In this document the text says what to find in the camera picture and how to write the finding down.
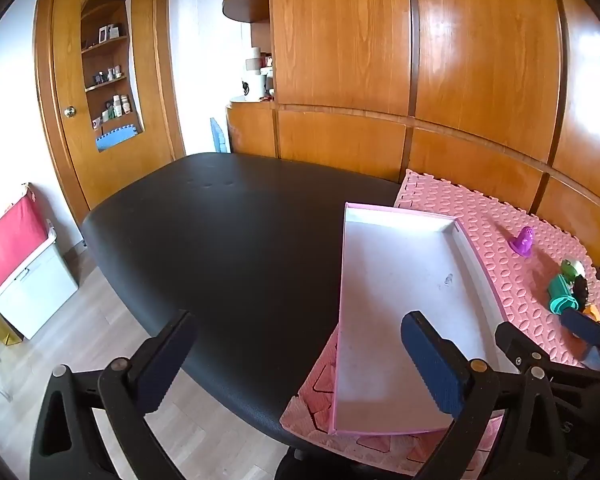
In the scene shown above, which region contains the wooden door with shelves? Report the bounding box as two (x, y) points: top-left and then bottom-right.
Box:
(33, 0), (185, 222)

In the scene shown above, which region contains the red cloth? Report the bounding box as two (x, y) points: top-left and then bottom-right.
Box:
(0, 186), (48, 287)

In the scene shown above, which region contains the round wooden corner shelf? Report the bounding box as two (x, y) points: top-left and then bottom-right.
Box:
(222, 0), (270, 24)

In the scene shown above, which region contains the teal plastic cup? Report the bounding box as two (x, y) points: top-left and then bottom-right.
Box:
(547, 274), (579, 315)

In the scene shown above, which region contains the pink white shallow tray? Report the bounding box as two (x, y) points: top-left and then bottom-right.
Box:
(329, 203), (515, 436)

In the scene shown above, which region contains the yellow plastic piece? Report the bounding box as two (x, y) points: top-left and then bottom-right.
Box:
(583, 304), (600, 323)

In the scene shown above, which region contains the gold bag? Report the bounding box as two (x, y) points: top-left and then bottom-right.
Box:
(0, 313), (23, 346)

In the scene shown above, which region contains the green white plug device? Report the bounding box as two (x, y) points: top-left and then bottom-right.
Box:
(560, 258), (585, 283)

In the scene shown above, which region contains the dark brown massage brush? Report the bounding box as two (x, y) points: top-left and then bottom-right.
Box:
(572, 275), (588, 312)

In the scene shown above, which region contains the pink foam puzzle mat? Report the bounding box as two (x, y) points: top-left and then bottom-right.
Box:
(280, 170), (600, 474)

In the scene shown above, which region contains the white storage box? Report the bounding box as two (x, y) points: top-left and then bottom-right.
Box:
(0, 242), (79, 339)

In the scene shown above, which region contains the purple perforated dome toy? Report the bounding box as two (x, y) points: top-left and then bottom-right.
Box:
(508, 226), (534, 258)

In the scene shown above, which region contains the blue foam mat piece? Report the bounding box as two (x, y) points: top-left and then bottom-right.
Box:
(210, 117), (230, 153)

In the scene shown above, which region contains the wooden wall cabinet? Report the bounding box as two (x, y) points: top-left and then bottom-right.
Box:
(227, 0), (600, 268)

